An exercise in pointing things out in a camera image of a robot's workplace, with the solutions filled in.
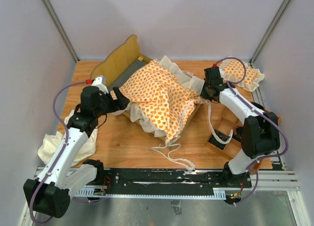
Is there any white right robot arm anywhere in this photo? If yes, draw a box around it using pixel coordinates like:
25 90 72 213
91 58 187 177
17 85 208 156
201 66 280 187

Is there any cream cloth pile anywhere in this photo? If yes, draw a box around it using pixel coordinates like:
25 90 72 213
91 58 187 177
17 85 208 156
38 108 99 169

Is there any duck print bed cover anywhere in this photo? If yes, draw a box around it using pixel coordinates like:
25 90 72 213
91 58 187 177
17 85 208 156
111 55 234 171

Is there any wooden pet bed frame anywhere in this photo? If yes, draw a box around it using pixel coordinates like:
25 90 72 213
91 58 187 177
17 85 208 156
91 34 207 133

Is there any dark rolled sock lower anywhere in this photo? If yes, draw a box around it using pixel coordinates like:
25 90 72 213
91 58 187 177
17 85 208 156
208 130 232 150

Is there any wooden compartment organizer box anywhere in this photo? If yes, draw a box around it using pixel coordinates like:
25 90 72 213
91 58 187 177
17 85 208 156
205 106 282 161

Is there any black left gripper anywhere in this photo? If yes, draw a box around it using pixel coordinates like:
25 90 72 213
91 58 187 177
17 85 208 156
94 86 130 117

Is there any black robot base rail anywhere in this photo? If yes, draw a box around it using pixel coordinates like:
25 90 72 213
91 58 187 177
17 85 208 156
34 167 300 200

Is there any duck print small pillow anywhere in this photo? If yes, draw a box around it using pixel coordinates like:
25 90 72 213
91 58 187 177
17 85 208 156
219 59 264 92

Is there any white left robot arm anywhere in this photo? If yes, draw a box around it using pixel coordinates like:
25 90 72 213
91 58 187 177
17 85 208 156
23 85 130 221

